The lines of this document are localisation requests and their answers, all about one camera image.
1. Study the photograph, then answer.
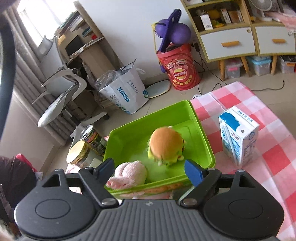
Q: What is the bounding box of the red Lays chip bucket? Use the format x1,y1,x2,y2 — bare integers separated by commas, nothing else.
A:
157,44,201,91

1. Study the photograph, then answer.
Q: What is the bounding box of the purple bouncing ball toy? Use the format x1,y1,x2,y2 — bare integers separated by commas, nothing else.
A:
152,9,191,52

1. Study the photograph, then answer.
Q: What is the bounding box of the clear blue storage box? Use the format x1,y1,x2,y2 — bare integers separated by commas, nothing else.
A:
246,56,272,76

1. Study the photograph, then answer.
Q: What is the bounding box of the grey white office chair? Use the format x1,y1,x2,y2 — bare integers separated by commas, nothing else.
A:
32,34,109,142

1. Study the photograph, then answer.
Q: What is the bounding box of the gold lid cookie jar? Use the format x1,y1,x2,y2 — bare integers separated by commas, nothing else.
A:
66,141,102,168

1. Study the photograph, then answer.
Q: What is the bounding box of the white bathroom scale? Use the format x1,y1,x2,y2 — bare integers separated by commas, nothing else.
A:
146,80,171,99

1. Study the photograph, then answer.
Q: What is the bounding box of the blue white milk carton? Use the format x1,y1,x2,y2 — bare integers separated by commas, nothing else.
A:
219,106,260,168

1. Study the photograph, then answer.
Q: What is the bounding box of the pink fluffy plush toy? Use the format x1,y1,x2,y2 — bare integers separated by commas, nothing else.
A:
106,161,147,190

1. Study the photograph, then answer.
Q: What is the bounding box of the white desk fan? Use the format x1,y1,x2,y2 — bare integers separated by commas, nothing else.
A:
249,0,273,22

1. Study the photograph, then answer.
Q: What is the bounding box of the low white drawer cabinet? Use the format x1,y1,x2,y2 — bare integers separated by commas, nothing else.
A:
251,21,295,75

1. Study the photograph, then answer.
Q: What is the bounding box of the wooden cabinet with drawers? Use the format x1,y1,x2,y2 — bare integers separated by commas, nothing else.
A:
180,0,258,80

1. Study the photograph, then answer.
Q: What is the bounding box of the white paper shopping bag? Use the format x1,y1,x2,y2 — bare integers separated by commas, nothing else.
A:
95,61,149,114

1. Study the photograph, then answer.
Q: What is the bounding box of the wooden desk with shelves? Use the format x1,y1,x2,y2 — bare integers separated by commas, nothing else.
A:
55,1,122,79

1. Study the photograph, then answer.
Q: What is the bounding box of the pink checkered tablecloth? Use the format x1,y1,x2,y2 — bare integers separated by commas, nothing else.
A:
65,81,296,241

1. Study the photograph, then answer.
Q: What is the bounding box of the hamburger plush toy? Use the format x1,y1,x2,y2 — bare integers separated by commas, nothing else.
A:
147,126,185,166

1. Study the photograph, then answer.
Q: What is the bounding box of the green plastic cookie bin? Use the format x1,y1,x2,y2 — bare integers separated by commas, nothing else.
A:
104,100,216,199

